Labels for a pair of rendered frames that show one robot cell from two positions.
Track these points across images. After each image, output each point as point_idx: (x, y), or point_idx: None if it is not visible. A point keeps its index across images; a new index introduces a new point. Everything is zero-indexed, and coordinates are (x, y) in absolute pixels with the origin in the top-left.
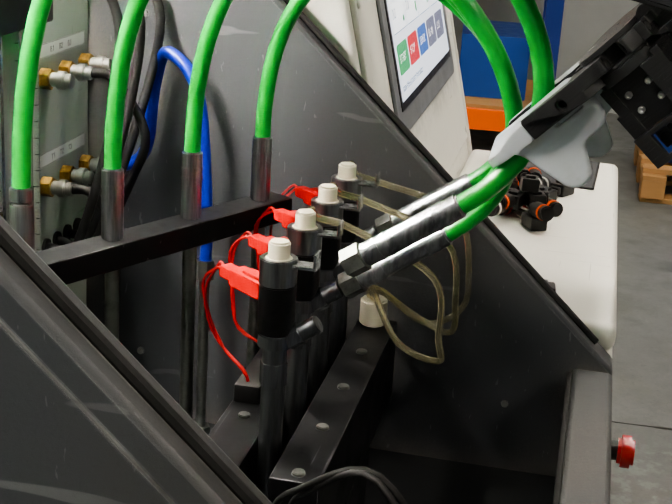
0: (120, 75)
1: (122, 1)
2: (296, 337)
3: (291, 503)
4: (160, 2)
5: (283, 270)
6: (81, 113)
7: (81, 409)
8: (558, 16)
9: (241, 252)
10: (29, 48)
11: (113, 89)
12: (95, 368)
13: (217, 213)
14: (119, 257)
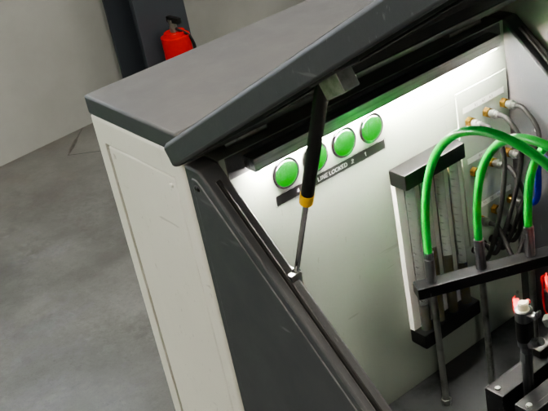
0: (475, 202)
1: (525, 122)
2: (531, 345)
3: None
4: (538, 130)
5: (521, 316)
6: (507, 174)
7: (351, 404)
8: None
9: None
10: (423, 201)
11: (474, 207)
12: (355, 394)
13: (546, 252)
14: (482, 278)
